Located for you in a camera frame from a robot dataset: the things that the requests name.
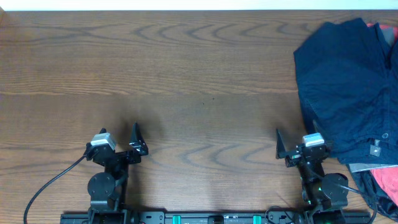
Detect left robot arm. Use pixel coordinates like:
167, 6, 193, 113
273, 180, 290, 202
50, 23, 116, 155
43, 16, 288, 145
83, 123, 149, 223

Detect black garment under pile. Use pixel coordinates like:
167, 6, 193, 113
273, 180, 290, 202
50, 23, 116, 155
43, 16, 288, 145
351, 170, 397, 222

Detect dark navy shorts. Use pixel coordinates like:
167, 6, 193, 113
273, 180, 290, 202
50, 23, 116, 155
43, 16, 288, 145
294, 18, 397, 164

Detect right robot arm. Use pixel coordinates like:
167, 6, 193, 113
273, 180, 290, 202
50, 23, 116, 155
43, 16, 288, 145
275, 130, 348, 223

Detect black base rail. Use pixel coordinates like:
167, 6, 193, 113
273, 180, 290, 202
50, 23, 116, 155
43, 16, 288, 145
60, 209, 371, 224

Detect red grey garment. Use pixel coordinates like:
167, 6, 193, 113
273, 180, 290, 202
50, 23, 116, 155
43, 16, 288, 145
348, 25, 397, 205

